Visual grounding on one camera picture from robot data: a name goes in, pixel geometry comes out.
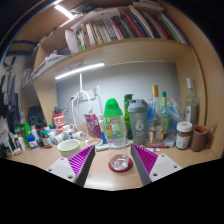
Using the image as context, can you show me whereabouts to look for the blue plastic bag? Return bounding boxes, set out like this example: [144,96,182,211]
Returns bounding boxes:
[166,99,187,135]

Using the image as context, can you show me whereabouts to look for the white bottle with blue cap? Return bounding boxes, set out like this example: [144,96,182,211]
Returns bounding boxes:
[27,134,39,150]

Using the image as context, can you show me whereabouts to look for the white mug with green handle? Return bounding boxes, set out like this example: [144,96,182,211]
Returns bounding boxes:
[56,138,82,159]

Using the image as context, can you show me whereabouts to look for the white pill bottle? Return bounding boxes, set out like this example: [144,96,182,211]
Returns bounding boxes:
[62,124,74,141]

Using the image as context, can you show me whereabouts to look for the blue and white carton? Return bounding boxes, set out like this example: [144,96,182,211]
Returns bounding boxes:
[98,113,109,145]

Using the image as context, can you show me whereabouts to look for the brown jar with white lid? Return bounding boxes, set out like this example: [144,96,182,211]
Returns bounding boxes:
[175,121,194,150]

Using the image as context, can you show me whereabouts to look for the green plastic container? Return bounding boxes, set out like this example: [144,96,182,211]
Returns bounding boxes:
[20,123,32,146]

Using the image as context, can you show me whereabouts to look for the white cables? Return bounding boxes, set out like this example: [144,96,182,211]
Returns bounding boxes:
[68,73,102,142]

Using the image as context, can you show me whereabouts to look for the grey shaker bottle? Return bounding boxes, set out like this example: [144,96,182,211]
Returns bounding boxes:
[127,98,150,146]

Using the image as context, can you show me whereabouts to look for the dark bottle with red label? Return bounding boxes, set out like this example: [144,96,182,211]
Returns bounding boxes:
[40,129,54,149]

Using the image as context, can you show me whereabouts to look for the brown mug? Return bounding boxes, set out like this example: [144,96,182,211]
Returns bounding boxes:
[190,124,215,153]

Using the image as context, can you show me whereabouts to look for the clear bottle with green cap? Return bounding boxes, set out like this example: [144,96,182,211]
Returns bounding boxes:
[102,97,131,170]

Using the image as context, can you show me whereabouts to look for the yellow-capped glass bottle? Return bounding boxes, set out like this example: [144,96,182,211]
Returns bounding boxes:
[148,84,163,146]

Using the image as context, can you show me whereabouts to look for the wooden shelf unit with books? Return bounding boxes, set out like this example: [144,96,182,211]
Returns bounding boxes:
[21,1,208,134]

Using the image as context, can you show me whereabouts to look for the slim green-capped bottle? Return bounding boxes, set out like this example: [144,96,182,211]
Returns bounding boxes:
[160,91,171,140]

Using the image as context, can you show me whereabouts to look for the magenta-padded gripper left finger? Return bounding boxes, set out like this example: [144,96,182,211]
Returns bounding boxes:
[45,144,97,188]

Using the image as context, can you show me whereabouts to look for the magenta pouch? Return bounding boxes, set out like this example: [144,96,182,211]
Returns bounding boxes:
[83,113,102,140]

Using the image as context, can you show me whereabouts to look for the ceiling light tube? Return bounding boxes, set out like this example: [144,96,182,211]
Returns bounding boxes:
[53,3,75,20]

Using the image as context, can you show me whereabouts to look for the white LED light bar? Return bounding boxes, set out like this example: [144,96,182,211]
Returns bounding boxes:
[54,62,106,81]

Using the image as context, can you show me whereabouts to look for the dark green bottle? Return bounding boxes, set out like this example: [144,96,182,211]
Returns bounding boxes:
[123,93,135,140]

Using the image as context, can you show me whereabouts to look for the red and white canister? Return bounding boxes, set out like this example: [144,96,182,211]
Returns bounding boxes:
[52,112,67,136]

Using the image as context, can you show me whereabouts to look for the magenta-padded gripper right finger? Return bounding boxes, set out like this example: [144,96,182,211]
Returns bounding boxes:
[130,143,184,187]

